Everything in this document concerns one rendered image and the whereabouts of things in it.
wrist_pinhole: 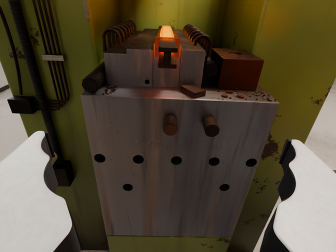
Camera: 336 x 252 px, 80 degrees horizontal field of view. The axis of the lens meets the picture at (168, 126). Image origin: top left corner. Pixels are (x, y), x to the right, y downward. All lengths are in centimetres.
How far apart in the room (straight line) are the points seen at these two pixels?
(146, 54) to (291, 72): 42
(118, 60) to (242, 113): 27
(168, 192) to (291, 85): 46
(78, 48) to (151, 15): 39
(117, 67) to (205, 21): 55
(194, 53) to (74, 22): 31
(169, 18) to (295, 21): 46
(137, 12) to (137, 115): 57
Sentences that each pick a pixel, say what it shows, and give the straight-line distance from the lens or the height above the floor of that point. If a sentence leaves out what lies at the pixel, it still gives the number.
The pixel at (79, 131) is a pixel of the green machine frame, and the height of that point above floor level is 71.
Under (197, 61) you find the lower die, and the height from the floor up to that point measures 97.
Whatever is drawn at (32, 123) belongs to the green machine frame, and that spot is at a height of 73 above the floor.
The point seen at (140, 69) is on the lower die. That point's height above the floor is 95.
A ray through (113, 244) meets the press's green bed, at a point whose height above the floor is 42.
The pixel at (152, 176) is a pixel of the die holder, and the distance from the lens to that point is 50.
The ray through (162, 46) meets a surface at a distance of 32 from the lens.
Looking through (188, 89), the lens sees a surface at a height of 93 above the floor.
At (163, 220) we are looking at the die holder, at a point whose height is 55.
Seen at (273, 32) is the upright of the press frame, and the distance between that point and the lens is 62.
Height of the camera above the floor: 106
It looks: 30 degrees down
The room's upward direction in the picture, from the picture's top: 3 degrees clockwise
